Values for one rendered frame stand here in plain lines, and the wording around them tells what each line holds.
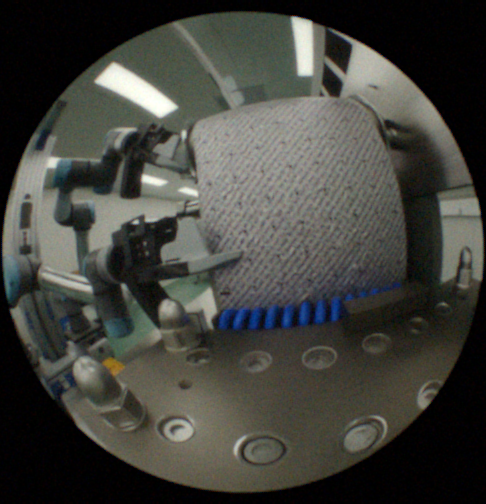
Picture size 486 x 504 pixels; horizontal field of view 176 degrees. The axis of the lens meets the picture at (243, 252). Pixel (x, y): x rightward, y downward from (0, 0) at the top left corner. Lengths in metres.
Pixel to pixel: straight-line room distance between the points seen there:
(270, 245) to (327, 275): 0.07
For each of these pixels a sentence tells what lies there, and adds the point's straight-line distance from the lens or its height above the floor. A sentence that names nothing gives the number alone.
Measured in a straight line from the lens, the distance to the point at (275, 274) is 0.18.
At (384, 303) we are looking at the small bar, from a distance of 0.15.
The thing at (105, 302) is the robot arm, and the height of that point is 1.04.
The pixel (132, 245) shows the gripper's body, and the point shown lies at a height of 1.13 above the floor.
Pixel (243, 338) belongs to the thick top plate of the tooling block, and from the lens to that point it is 0.15.
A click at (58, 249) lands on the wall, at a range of 3.73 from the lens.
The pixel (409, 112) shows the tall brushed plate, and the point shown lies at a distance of 0.31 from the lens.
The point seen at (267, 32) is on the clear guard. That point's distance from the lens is 0.70.
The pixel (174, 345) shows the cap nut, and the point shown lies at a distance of 0.15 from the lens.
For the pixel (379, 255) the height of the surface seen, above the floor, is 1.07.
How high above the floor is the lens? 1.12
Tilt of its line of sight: 6 degrees down
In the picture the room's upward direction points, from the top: 10 degrees counter-clockwise
